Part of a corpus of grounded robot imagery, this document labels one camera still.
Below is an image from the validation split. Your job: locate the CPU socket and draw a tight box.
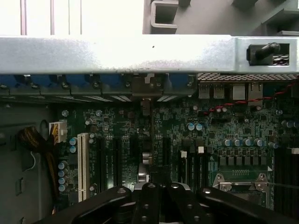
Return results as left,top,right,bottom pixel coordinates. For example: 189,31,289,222
210,172,276,208

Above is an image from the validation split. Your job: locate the white PCI expansion slot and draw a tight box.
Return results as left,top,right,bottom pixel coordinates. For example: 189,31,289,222
78,133,90,203

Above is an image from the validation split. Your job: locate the black case latch peg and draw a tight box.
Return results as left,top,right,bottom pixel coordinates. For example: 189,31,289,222
246,42,281,66

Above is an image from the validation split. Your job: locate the red black twisted wire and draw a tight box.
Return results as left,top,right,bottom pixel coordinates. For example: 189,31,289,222
203,81,299,116

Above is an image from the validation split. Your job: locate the grey parts rack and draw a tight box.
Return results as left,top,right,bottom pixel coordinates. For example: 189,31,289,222
142,0,299,37

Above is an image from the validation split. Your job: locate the green motherboard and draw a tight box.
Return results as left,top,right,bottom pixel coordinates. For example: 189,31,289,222
46,93,299,210

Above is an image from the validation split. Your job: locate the white power connector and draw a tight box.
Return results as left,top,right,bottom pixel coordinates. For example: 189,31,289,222
49,121,67,146

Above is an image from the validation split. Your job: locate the yellow black power cable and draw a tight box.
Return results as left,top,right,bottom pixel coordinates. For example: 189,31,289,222
17,127,62,202

